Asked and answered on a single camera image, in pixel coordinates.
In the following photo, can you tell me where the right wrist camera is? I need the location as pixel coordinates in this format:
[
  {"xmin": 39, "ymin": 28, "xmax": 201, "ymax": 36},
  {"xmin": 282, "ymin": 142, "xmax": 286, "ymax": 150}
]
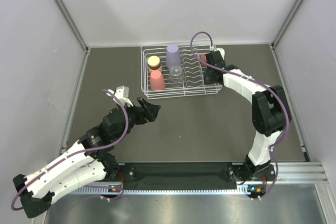
[{"xmin": 211, "ymin": 48, "xmax": 225, "ymax": 59}]

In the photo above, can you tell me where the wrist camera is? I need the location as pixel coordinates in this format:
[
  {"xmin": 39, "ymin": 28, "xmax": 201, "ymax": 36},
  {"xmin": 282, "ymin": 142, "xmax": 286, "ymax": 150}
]
[
  {"xmin": 107, "ymin": 86, "xmax": 133, "ymax": 107},
  {"xmin": 211, "ymin": 48, "xmax": 225, "ymax": 59}
]

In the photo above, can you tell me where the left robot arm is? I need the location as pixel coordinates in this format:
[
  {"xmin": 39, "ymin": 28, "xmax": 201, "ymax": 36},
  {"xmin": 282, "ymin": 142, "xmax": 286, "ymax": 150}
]
[{"xmin": 13, "ymin": 98, "xmax": 161, "ymax": 218}]

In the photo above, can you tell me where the clear plastic cup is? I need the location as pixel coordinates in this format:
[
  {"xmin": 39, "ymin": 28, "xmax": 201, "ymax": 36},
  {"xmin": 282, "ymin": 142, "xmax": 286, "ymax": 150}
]
[{"xmin": 169, "ymin": 66, "xmax": 183, "ymax": 87}]

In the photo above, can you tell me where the pink handled mug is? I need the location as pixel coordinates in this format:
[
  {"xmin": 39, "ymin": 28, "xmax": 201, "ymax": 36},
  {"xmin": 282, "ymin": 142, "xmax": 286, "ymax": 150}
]
[{"xmin": 199, "ymin": 55, "xmax": 207, "ymax": 66}]

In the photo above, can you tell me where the pink plastic cup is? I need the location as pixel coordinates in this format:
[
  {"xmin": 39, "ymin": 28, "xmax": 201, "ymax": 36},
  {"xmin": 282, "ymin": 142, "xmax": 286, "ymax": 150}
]
[{"xmin": 150, "ymin": 70, "xmax": 165, "ymax": 91}]

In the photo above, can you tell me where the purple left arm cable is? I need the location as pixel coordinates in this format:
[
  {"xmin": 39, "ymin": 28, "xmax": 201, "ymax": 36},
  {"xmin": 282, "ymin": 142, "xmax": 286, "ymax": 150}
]
[{"xmin": 10, "ymin": 89, "xmax": 129, "ymax": 211}]

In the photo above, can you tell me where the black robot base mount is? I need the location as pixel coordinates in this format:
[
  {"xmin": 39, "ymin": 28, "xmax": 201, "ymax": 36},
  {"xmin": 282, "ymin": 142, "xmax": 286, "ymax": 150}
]
[{"xmin": 119, "ymin": 162, "xmax": 276, "ymax": 197}]

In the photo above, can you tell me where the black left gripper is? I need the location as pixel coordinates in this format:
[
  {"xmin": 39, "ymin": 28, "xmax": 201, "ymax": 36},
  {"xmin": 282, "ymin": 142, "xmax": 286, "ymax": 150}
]
[{"xmin": 115, "ymin": 97, "xmax": 160, "ymax": 143}]

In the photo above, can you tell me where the lavender plastic cup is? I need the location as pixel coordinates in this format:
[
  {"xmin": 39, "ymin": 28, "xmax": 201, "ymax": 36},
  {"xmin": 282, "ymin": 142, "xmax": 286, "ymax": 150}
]
[{"xmin": 166, "ymin": 44, "xmax": 181, "ymax": 69}]

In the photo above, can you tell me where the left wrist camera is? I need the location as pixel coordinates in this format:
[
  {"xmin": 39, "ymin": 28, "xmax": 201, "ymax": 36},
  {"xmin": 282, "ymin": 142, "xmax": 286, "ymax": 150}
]
[{"xmin": 107, "ymin": 86, "xmax": 133, "ymax": 107}]

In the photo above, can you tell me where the steel insulated tumbler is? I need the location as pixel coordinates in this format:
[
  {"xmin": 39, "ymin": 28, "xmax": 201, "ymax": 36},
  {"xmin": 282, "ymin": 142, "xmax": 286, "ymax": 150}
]
[{"xmin": 147, "ymin": 56, "xmax": 162, "ymax": 73}]

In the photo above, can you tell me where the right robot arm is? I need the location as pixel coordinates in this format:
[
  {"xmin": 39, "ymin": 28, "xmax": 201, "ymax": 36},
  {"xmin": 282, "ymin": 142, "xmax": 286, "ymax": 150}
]
[{"xmin": 201, "ymin": 49, "xmax": 291, "ymax": 180}]

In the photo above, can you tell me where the dark blue mug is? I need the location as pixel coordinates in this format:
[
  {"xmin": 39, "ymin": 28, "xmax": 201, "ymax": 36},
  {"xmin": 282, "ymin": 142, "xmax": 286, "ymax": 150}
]
[{"xmin": 204, "ymin": 69, "xmax": 223, "ymax": 85}]

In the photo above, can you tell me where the slotted cable duct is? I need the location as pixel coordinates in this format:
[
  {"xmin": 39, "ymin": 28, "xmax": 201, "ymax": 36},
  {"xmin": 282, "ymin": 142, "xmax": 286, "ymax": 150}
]
[{"xmin": 71, "ymin": 185, "xmax": 251, "ymax": 195}]

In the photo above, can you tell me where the white wire dish rack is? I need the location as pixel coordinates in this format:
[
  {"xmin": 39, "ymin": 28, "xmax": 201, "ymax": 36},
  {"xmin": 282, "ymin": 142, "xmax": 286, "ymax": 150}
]
[{"xmin": 141, "ymin": 41, "xmax": 222, "ymax": 99}]

